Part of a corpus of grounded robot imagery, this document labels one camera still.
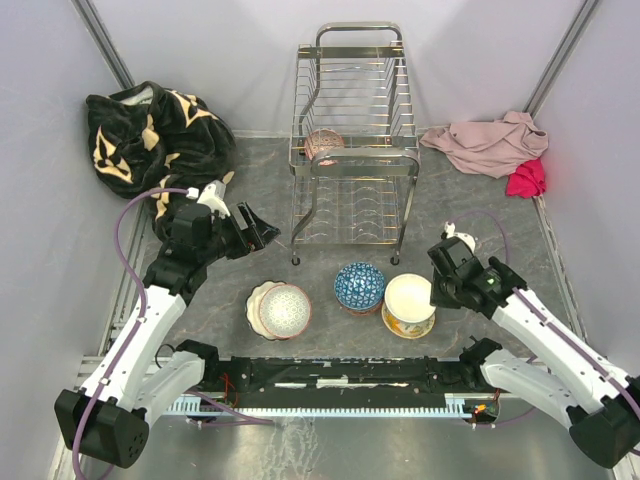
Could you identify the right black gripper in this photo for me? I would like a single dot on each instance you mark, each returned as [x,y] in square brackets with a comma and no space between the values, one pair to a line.
[437,298]

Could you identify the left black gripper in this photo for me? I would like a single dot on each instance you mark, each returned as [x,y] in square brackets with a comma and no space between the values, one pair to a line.
[256,236]

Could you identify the plain white bowl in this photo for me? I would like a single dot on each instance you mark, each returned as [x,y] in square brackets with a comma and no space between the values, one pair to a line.
[408,298]

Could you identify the red patterned bowl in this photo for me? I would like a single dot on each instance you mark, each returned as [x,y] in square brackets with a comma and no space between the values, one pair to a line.
[321,140]

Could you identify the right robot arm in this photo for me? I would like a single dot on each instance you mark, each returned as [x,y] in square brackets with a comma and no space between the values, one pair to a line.
[550,350]

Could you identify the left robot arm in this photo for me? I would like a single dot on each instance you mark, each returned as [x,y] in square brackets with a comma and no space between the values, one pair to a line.
[135,325]

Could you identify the stainless steel dish rack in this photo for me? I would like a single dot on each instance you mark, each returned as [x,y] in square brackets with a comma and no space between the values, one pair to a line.
[353,79]

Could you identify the white scalloped bowl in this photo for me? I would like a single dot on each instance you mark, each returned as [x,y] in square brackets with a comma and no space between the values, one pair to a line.
[252,309]

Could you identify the yellow floral bowl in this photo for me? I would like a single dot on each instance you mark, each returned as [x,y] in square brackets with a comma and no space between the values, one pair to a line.
[407,327]

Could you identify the blue triangle patterned bowl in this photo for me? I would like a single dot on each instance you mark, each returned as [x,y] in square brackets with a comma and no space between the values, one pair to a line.
[359,285]

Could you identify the magenta cloth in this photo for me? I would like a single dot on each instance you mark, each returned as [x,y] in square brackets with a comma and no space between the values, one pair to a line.
[527,181]

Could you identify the dusty pink cloth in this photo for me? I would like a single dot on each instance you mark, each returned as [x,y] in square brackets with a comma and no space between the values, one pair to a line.
[492,148]

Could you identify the black and cream blanket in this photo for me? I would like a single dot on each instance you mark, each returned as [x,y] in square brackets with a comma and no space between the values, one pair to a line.
[151,137]

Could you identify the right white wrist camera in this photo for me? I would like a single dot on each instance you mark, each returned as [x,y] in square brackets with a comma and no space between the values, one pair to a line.
[450,231]

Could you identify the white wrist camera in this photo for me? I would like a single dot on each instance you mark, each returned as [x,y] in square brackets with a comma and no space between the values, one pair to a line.
[212,196]
[450,231]

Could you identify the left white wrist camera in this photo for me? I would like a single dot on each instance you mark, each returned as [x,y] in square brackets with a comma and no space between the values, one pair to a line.
[212,196]

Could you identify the light blue cable duct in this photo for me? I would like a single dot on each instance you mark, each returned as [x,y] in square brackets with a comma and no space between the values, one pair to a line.
[452,405]

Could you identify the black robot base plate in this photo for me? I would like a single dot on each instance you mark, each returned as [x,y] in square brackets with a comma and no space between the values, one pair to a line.
[341,382]

